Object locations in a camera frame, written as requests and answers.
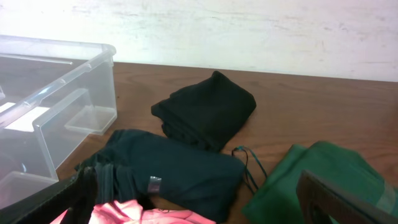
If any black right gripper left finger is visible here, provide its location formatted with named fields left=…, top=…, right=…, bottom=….
left=1, top=167, right=98, bottom=224

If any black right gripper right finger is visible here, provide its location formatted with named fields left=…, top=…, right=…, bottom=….
left=296, top=170, right=397, bottom=224

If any pink garment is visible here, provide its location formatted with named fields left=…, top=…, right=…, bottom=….
left=49, top=198, right=217, bottom=224

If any green garment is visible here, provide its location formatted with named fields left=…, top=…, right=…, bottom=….
left=242, top=141, right=397, bottom=224

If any dark teal garment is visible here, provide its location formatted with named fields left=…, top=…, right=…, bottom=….
left=81, top=129, right=258, bottom=223

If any black garment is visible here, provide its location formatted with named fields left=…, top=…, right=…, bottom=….
left=151, top=71, right=256, bottom=152

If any clear plastic storage bin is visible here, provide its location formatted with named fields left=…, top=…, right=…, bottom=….
left=1, top=35, right=118, bottom=207

